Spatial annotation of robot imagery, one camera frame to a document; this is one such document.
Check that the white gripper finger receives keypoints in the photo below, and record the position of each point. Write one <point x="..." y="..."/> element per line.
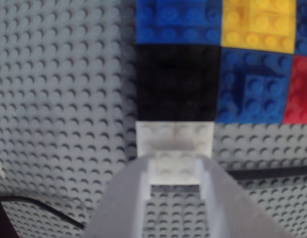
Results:
<point x="232" y="210"/>
<point x="118" y="208"/>

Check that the white brick cube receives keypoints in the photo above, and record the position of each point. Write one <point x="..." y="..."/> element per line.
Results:
<point x="174" y="138"/>

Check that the blue brick cube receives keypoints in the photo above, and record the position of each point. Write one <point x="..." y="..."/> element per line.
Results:
<point x="255" y="86"/>
<point x="178" y="21"/>
<point x="304" y="24"/>

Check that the black brick cube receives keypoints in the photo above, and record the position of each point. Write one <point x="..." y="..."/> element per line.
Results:
<point x="176" y="84"/>

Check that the red brick cube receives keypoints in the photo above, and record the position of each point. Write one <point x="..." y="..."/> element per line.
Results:
<point x="300" y="91"/>

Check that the yellow brick cube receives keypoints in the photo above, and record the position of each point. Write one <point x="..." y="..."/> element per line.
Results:
<point x="258" y="22"/>

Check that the grey studded baseplate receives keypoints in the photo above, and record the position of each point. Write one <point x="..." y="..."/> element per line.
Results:
<point x="56" y="86"/>

